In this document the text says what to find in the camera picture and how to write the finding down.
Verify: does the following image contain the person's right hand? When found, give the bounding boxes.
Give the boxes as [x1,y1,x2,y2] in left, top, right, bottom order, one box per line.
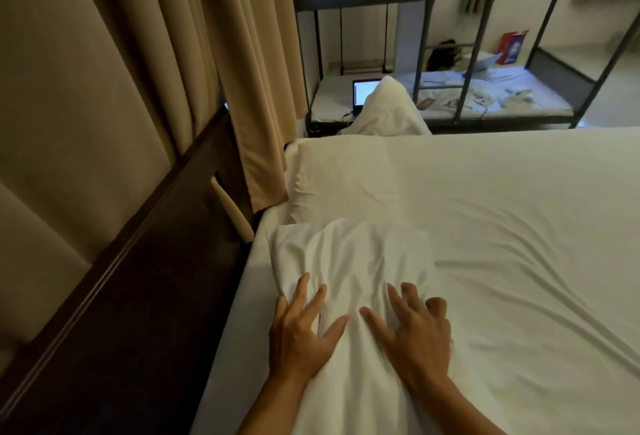
[360,282,454,388]

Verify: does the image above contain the person's left hand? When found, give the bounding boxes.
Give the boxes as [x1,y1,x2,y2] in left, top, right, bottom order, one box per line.
[268,272,351,384]

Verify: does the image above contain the wrinkled white pillow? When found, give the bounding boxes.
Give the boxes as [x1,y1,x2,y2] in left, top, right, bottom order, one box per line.
[266,218,468,435]

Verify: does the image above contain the person's left forearm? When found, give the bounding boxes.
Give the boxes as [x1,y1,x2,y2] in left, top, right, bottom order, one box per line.
[219,372,315,435]

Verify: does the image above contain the person's right forearm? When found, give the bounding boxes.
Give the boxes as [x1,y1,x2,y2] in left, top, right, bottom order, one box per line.
[399,374,513,435]

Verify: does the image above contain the white bed sheet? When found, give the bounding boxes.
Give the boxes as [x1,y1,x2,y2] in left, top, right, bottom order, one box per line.
[190,127,640,435]

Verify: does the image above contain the flat white pillow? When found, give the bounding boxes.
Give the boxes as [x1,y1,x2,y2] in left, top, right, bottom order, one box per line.
[283,138,401,226]

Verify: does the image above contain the dark wooden headboard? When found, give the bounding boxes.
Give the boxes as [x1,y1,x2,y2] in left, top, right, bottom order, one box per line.
[0,104,257,435]

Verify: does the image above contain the upright white pillow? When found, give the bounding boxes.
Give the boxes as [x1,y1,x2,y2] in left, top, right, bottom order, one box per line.
[337,76,433,137]

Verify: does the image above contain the black open laptop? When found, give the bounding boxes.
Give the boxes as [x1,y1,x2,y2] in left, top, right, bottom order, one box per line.
[351,79,384,118]

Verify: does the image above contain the crumpled white cloth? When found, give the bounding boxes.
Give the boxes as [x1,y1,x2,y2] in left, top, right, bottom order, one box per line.
[429,77,502,111]

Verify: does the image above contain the small white bundle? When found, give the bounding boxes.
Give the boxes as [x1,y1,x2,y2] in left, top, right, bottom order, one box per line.
[501,88,534,108]

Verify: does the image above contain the white bunk mattress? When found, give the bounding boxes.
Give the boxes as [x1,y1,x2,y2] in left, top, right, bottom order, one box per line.
[309,66,576,124]

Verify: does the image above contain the silver laptop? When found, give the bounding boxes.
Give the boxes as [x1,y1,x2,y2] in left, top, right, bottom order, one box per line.
[464,53,503,75]

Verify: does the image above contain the black bag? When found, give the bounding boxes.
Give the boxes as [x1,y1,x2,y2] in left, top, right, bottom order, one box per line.
[425,39,464,72]

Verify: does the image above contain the beige curtain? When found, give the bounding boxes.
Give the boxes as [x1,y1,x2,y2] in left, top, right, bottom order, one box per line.
[67,0,310,214]

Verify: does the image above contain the red and white box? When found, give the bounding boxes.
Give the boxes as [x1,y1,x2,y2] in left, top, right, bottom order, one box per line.
[497,29,530,67]

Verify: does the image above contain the dark metal bunk bed frame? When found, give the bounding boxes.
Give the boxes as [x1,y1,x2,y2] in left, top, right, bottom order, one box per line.
[286,0,640,131]

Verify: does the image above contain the beige padded wall panel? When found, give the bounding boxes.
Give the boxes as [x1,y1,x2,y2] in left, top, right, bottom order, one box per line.
[0,0,222,375]

